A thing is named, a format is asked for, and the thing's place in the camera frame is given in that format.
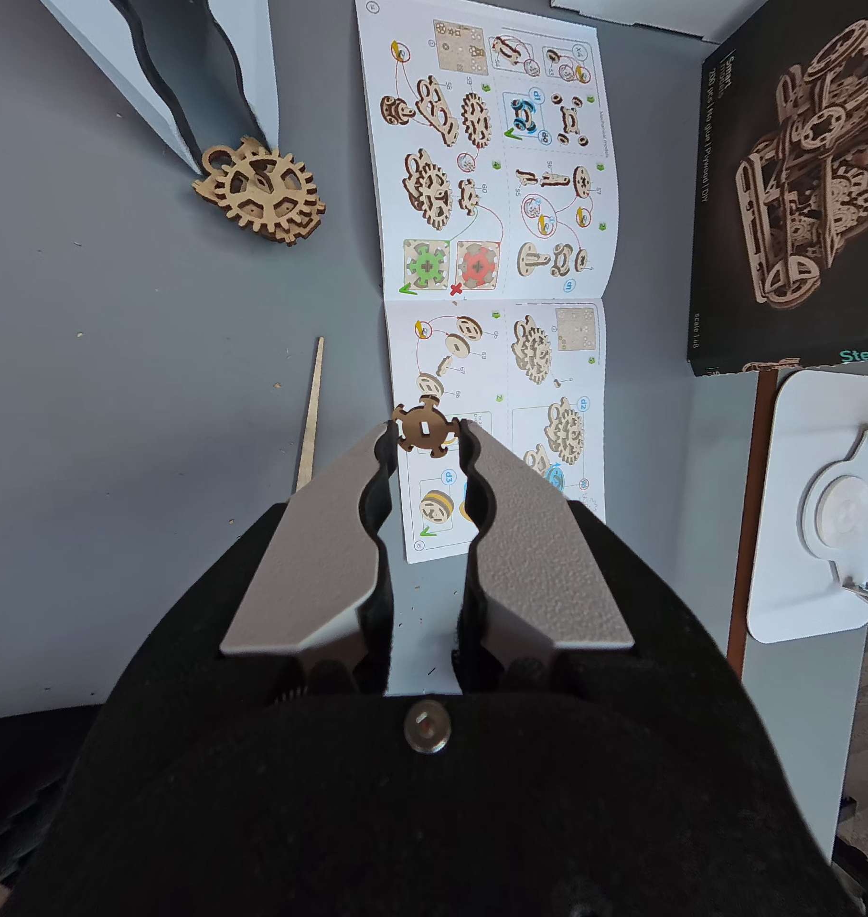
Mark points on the thin wooden stick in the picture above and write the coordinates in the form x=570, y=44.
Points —
x=312, y=415

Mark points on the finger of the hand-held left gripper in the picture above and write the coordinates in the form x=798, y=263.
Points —
x=254, y=57
x=108, y=43

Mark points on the white stand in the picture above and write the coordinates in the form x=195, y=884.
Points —
x=785, y=501

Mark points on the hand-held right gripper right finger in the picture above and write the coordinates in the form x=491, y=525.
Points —
x=541, y=573

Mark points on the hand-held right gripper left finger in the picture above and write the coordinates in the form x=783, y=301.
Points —
x=312, y=566

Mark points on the black model kit box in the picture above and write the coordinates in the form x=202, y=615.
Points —
x=735, y=215

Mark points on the assembly instruction booklet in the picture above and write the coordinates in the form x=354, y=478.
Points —
x=491, y=215

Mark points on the wooden gear assembly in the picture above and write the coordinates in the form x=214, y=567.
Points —
x=262, y=190

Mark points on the small notched wooden disc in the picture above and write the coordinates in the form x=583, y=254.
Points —
x=423, y=430

